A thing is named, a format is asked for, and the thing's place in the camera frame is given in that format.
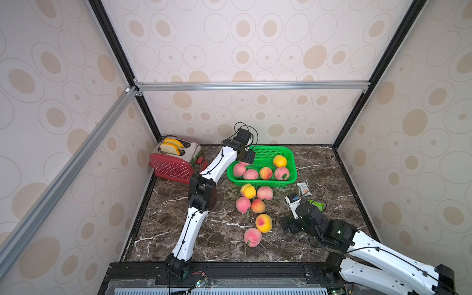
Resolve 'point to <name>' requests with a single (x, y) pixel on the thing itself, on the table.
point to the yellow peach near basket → (248, 191)
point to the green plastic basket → (274, 166)
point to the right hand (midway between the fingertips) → (286, 217)
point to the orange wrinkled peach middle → (258, 206)
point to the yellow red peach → (263, 223)
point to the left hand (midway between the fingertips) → (252, 155)
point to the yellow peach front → (279, 161)
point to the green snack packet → (319, 206)
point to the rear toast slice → (172, 141)
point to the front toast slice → (169, 147)
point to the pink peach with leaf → (244, 163)
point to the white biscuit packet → (303, 188)
